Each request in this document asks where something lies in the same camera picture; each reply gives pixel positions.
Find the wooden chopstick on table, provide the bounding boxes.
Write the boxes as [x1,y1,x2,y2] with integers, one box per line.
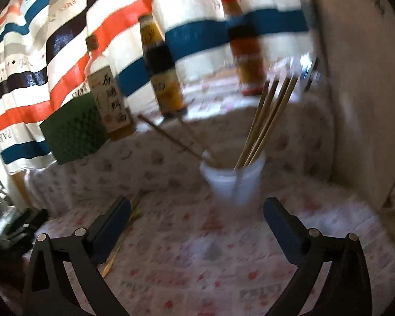
[100,190,145,278]

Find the printed cartoon tablecloth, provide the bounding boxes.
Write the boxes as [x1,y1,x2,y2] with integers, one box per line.
[26,83,395,315]

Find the translucent plastic cup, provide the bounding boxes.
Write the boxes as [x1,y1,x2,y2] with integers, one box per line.
[200,142,266,208]

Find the green checkerboard calibration board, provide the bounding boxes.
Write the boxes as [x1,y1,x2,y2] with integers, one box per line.
[40,93,107,165]

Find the brown chopstick in cup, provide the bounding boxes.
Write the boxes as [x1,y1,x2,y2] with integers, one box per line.
[137,113,217,167]

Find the clear cooking wine bottle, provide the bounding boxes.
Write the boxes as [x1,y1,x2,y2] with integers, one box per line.
[85,34,136,141]

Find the dark soy sauce bottle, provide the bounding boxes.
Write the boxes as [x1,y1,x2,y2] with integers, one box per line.
[138,14,187,119]

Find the striped Paris cloth backdrop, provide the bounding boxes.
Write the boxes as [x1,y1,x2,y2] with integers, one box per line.
[0,0,315,174]

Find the white board panel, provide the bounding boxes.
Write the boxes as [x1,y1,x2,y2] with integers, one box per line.
[313,0,395,209]

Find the red label sauce bottle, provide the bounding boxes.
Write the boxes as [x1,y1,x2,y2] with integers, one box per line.
[221,0,266,96]

